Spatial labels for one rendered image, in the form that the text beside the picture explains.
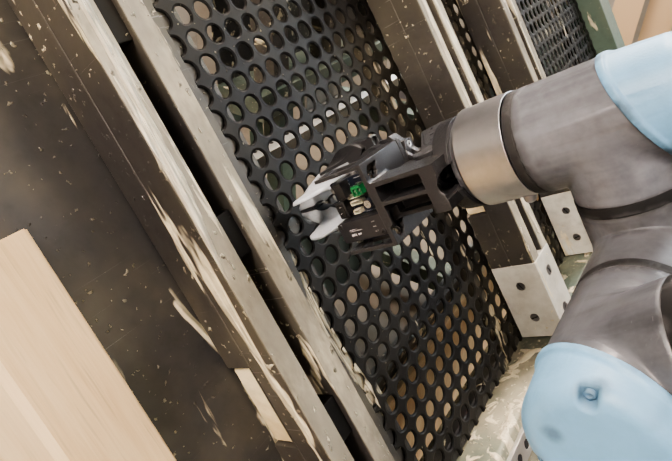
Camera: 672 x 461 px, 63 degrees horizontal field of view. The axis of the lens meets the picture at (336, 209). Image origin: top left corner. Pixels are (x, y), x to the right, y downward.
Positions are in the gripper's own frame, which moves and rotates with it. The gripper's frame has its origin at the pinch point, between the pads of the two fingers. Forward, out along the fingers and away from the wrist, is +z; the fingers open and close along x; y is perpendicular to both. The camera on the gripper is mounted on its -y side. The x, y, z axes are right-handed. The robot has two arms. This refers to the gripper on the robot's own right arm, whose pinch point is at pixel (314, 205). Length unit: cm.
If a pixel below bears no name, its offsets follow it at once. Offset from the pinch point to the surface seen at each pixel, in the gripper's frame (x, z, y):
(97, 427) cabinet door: 4.0, 0.5, 27.9
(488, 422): 37.5, 1.3, -11.3
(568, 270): 37, 1, -49
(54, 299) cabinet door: -5.2, 0.4, 25.9
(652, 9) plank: 22, 17, -283
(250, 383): 9.7, 0.6, 16.0
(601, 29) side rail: 6, -1, -118
